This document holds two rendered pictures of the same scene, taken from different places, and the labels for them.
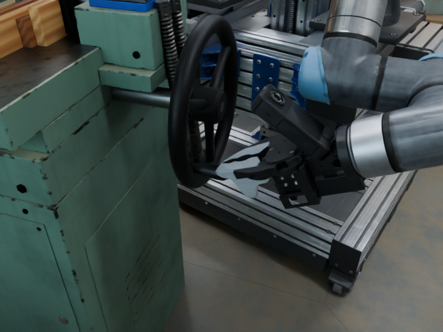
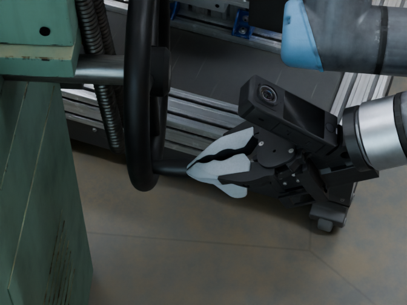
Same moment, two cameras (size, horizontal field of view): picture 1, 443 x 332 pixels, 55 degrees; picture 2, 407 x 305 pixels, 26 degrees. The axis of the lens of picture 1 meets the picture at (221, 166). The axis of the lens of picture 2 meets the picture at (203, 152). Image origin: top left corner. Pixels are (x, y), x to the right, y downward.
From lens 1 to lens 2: 0.45 m
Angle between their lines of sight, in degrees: 18
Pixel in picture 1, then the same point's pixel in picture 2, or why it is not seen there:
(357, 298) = (354, 231)
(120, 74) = (25, 60)
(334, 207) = not seen: hidden behind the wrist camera
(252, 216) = (179, 141)
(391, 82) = (397, 49)
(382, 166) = (398, 161)
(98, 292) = not seen: outside the picture
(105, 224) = (20, 248)
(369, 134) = (381, 130)
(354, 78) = (353, 47)
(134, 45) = (40, 19)
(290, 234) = not seen: hidden behind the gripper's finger
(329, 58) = (319, 25)
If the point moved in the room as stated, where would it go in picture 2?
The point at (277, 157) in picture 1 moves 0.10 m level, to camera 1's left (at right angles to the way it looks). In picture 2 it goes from (274, 158) to (185, 178)
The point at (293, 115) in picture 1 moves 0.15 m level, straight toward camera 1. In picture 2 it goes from (290, 113) to (312, 232)
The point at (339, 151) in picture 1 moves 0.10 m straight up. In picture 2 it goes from (349, 149) to (363, 82)
